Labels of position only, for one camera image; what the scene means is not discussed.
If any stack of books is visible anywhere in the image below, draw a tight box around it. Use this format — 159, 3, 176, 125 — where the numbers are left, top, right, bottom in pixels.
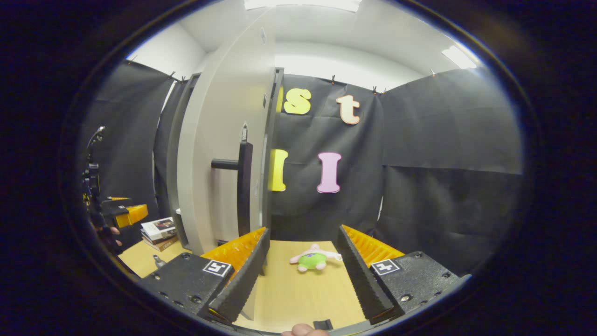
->
140, 217, 180, 252

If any black backdrop cloth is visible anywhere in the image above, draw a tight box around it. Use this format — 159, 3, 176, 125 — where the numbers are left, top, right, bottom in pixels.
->
78, 60, 526, 277

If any beige cabinet door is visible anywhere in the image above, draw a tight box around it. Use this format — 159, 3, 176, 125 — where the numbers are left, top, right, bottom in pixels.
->
176, 13, 285, 256

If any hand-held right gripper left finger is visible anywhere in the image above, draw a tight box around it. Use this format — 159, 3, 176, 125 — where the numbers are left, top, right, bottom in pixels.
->
139, 227, 271, 326

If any black door handle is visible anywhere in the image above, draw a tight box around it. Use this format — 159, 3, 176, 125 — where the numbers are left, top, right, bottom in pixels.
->
211, 122, 254, 238

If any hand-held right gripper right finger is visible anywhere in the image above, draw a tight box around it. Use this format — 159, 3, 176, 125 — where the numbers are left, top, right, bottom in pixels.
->
336, 224, 472, 326

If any pink and green plush toy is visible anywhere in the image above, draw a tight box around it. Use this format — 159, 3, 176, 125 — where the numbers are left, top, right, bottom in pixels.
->
289, 243, 343, 273

